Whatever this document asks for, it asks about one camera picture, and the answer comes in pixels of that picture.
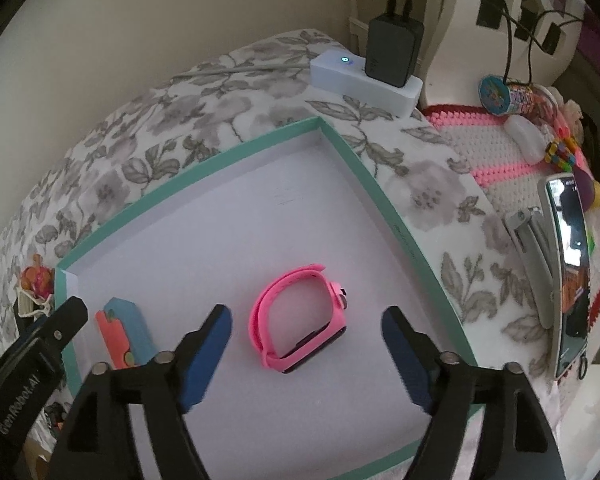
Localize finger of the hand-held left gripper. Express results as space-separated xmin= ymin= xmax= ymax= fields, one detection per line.
xmin=29 ymin=296 xmax=89 ymax=358

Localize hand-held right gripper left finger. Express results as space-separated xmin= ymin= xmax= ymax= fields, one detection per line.
xmin=50 ymin=304 xmax=232 ymax=480

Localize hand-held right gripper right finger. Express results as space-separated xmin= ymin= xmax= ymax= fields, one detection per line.
xmin=381 ymin=306 xmax=567 ymax=480

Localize blue and orange utility knife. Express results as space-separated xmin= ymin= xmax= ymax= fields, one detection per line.
xmin=95 ymin=297 xmax=156 ymax=368

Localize pink smartwatch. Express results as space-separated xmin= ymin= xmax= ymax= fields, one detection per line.
xmin=248 ymin=262 xmax=349 ymax=374

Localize teal cardboard box lid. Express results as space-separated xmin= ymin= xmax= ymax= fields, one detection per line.
xmin=54 ymin=116 xmax=485 ymax=480

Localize small pink doll toy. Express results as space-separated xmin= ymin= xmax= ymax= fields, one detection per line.
xmin=20 ymin=255 xmax=56 ymax=293

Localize grey phone stand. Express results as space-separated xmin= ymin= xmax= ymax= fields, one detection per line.
xmin=504 ymin=206 xmax=556 ymax=330

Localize smartphone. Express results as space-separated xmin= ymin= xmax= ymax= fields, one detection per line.
xmin=545 ymin=172 xmax=593 ymax=380

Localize floral grey white blanket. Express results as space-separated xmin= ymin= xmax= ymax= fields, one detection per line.
xmin=0 ymin=29 xmax=561 ymax=480

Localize pink white crochet mat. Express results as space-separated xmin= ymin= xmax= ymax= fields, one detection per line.
xmin=422 ymin=102 xmax=600 ymax=351

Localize purple and yellow ball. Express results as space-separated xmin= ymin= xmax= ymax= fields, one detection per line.
xmin=575 ymin=170 xmax=600 ymax=208

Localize white plastic case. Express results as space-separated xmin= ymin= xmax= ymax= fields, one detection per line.
xmin=503 ymin=115 xmax=546 ymax=162

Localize colourful bead toy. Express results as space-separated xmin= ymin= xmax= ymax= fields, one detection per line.
xmin=545 ymin=137 xmax=578 ymax=168

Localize colourful cylindrical tin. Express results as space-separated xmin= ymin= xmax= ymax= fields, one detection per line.
xmin=478 ymin=74 xmax=536 ymax=117

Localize white power strip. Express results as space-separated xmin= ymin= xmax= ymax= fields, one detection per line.
xmin=310 ymin=51 xmax=424 ymax=119

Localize white furniture with square holes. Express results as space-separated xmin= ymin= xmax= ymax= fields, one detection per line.
xmin=425 ymin=0 xmax=588 ymax=111

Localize black charger with cables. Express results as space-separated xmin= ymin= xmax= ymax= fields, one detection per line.
xmin=364 ymin=16 xmax=425 ymax=88

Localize black cable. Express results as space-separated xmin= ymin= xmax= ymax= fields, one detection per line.
xmin=405 ymin=0 xmax=586 ymax=86
xmin=389 ymin=0 xmax=515 ymax=83

